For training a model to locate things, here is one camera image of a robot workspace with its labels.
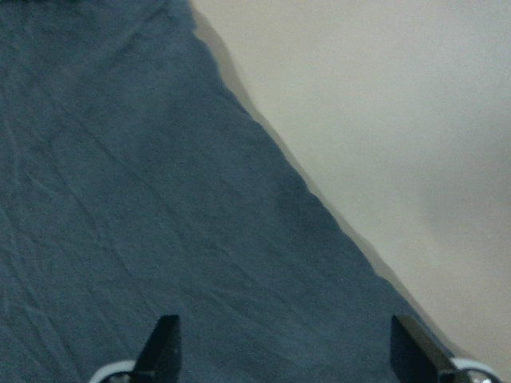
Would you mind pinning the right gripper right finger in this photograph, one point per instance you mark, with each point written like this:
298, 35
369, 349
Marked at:
415, 356

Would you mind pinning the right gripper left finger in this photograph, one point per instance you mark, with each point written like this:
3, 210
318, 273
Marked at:
159, 361

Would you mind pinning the black graphic t-shirt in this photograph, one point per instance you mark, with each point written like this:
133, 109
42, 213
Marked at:
134, 185

